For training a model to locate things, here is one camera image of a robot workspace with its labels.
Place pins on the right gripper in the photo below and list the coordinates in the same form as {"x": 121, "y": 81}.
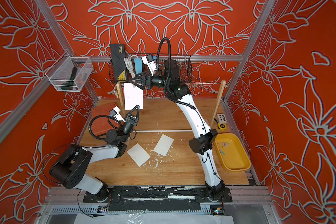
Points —
{"x": 149, "y": 81}

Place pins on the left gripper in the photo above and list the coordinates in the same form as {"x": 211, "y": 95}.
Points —
{"x": 130, "y": 122}

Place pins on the white postcard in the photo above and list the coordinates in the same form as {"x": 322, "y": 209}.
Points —
{"x": 133, "y": 96}
{"x": 163, "y": 145}
{"x": 138, "y": 154}

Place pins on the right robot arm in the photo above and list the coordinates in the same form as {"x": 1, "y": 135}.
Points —
{"x": 177, "y": 91}

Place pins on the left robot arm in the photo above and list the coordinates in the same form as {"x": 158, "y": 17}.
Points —
{"x": 70, "y": 169}

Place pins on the light blue power bank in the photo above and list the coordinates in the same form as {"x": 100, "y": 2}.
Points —
{"x": 138, "y": 65}

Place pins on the red tool case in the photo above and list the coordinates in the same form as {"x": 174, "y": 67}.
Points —
{"x": 101, "y": 125}

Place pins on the black yellow device box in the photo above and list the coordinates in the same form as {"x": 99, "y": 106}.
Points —
{"x": 118, "y": 60}

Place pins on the dark green flashlight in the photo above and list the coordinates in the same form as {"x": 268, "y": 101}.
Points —
{"x": 68, "y": 85}

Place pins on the clear plastic bin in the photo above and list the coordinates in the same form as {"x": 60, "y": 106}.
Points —
{"x": 60, "y": 71}

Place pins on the white button box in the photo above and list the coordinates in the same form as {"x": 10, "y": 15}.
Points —
{"x": 221, "y": 118}

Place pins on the yellow tape measure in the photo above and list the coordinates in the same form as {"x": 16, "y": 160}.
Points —
{"x": 222, "y": 126}

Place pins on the yellow plastic tray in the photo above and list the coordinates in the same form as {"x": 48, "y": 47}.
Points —
{"x": 236, "y": 158}

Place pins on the black wire basket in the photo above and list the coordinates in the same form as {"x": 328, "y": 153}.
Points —
{"x": 183, "y": 62}

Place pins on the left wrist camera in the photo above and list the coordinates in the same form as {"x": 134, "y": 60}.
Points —
{"x": 115, "y": 113}

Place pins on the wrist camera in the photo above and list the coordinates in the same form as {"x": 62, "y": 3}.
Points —
{"x": 150, "y": 62}
{"x": 115, "y": 113}

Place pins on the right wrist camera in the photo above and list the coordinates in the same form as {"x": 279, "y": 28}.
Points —
{"x": 150, "y": 62}

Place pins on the wooden string rack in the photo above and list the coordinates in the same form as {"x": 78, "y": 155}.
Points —
{"x": 161, "y": 115}

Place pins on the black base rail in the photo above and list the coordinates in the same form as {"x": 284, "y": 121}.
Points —
{"x": 183, "y": 199}

